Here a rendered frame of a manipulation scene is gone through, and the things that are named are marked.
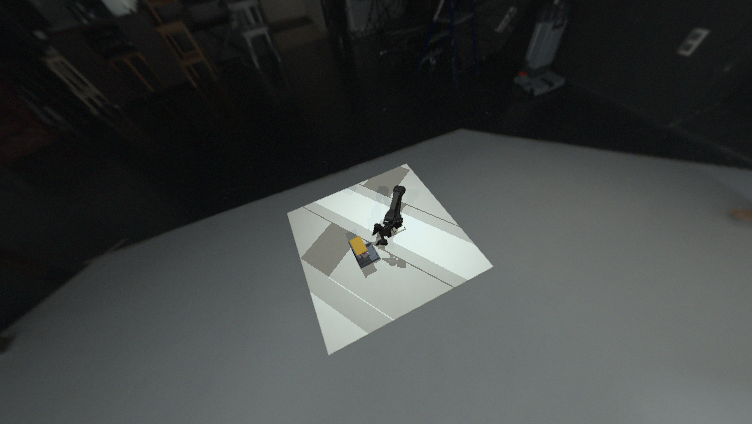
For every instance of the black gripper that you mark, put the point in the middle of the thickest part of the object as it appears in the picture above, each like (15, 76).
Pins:
(378, 228)

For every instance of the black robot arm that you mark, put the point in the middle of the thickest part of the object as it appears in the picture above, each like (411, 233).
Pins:
(393, 215)

